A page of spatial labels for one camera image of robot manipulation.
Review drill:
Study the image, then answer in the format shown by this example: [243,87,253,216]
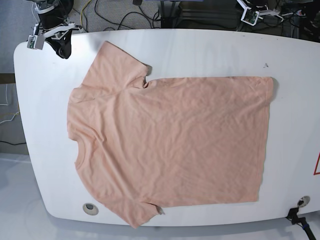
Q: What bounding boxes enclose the round grey table grommet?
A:
[82,203,99,216]

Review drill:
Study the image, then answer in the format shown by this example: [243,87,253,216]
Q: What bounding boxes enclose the white cable on floor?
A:
[0,83,21,125]

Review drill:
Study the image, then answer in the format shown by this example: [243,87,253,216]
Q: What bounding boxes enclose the yellow cable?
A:
[79,0,91,32]

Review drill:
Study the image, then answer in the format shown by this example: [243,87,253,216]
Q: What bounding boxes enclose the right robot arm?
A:
[27,0,83,59]

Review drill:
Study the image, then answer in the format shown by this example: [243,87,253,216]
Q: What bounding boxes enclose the black metal frame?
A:
[157,0,241,31]

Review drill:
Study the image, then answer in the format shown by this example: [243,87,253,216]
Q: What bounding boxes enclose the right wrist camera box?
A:
[27,35,45,50]

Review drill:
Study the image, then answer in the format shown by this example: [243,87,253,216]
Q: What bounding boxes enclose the tangled black floor cables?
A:
[72,0,163,32]

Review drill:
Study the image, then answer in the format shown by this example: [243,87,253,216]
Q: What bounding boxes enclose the round silver table grommet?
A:
[297,195,311,208]

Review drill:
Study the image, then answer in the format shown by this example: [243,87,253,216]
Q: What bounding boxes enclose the peach T-shirt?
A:
[67,41,274,228]

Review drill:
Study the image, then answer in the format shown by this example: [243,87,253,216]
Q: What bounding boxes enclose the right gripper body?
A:
[34,22,83,40]

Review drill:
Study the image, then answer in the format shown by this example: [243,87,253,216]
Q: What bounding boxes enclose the black clamp with cable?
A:
[286,207,316,240]

